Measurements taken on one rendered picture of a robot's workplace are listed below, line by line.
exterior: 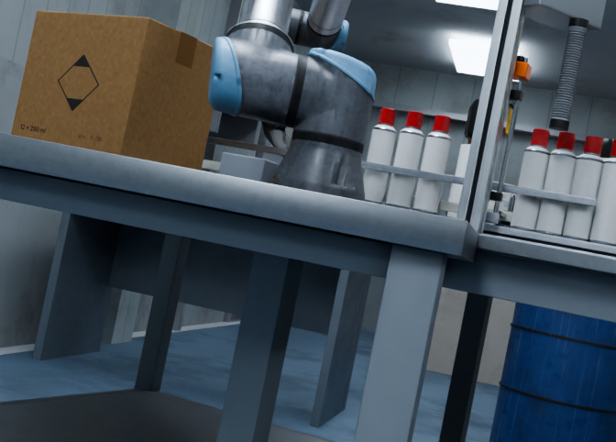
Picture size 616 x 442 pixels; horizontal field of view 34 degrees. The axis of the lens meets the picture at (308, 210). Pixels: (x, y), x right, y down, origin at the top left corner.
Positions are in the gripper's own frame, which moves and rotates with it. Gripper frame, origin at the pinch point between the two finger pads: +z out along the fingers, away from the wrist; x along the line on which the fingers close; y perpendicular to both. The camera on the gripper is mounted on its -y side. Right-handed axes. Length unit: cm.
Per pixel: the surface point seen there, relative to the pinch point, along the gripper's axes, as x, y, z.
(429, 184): -27.6, -2.1, 17.0
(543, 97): 16, 828, -212
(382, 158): -19.7, -1.2, 7.9
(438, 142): -32.2, -2.1, 9.5
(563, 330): -6, 260, 42
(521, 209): -43, -2, 28
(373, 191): -15.7, -1.5, 13.9
